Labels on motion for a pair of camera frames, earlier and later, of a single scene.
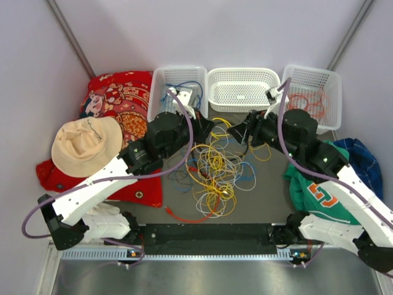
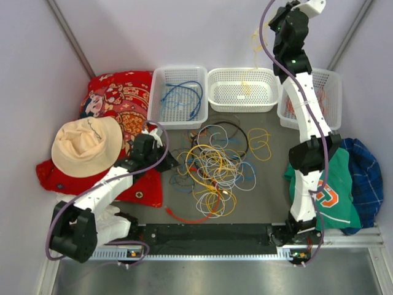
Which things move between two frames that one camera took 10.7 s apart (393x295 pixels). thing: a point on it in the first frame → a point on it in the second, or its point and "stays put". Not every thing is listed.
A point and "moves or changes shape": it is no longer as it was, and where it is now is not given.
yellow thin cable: x=214 y=167 moves or changes shape
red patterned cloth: x=122 y=99 stays put
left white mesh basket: x=161 y=78 stays put
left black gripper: x=202 y=127 → x=171 y=162
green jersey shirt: x=307 y=195 stays put
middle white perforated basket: x=241 y=90 stays put
